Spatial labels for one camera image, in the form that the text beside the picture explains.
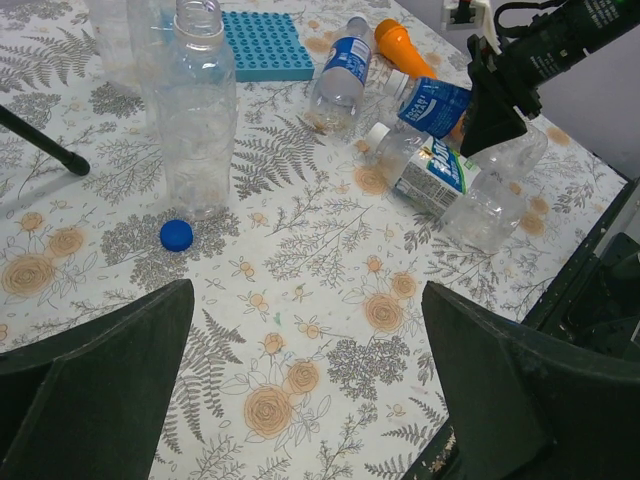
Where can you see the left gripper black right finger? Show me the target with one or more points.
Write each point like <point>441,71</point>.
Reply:
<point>525,405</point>

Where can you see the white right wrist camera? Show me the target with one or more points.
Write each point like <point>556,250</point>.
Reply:
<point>465,14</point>

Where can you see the black music stand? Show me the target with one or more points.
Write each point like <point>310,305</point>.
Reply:
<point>73,162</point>

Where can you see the plain blue bottle cap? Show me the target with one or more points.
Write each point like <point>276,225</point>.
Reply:
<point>176,235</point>

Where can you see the clear bottle pocari cap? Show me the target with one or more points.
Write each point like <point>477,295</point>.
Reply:
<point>108,19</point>

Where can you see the clear bottle green logo cap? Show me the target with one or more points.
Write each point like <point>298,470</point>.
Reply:
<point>150,25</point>

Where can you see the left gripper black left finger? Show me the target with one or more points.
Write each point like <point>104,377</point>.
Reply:
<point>90,402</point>

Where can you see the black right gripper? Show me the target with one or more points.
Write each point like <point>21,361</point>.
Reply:
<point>538,41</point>

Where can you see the clear bottle blue cap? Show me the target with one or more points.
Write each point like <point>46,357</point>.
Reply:
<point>197,110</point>

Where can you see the blue studded building plate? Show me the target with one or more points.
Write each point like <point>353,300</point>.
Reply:
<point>266,47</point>

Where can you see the blue label water bottle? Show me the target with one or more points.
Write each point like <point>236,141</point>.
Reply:
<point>426,104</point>

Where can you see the large crumpled clear bottle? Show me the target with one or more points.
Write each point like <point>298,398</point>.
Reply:
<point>487,215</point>

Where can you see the green label drink bottle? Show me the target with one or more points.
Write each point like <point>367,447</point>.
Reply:
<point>422,168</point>

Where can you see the blue label pepsi bottle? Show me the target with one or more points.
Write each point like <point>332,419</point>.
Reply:
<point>338,94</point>

